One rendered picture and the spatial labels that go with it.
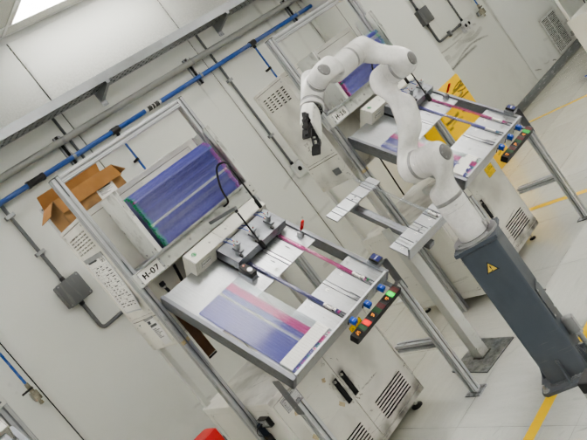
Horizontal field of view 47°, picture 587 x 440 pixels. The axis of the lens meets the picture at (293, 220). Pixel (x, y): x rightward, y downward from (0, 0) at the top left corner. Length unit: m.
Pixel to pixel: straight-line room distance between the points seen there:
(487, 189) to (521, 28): 4.38
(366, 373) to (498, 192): 1.51
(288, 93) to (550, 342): 1.97
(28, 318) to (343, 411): 2.05
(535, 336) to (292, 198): 2.82
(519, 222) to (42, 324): 2.91
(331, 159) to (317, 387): 1.44
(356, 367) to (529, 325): 0.83
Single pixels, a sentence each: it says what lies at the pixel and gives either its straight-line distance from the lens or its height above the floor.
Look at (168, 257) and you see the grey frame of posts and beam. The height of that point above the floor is 1.34.
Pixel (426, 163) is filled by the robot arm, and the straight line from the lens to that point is 2.59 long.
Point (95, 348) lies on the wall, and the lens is 4.38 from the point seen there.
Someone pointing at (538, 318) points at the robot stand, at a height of 0.31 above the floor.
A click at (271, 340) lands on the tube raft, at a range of 2.73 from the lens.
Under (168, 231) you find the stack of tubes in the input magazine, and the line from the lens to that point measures 2.99.
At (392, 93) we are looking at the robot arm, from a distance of 2.71.
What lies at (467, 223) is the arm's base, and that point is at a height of 0.78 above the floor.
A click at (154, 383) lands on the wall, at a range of 4.48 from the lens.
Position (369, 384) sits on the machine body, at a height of 0.31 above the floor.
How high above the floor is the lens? 1.55
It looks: 8 degrees down
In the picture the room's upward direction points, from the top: 37 degrees counter-clockwise
